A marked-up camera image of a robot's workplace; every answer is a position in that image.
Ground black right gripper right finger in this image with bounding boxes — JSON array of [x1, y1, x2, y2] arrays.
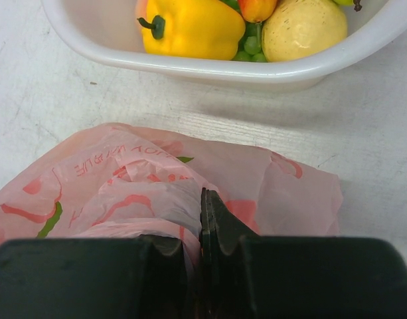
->
[[201, 189, 407, 318]]

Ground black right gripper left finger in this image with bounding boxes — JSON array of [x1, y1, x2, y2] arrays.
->
[[0, 235, 187, 318]]

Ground pink plastic bag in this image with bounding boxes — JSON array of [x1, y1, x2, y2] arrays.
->
[[0, 122, 344, 263]]

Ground white plastic fruit basket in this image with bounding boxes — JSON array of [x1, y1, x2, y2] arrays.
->
[[42, 1, 407, 92]]

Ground peach fruit in basket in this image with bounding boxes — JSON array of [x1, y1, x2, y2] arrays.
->
[[135, 0, 148, 19]]

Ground green grapes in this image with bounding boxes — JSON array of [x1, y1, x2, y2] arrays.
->
[[223, 0, 267, 62]]

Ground yellow bell pepper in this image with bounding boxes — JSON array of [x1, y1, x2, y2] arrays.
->
[[137, 1, 246, 60]]

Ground pale yellow pear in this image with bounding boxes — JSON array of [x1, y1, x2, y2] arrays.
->
[[262, 0, 348, 62]]

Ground green pear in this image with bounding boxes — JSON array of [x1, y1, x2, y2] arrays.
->
[[334, 0, 363, 12]]

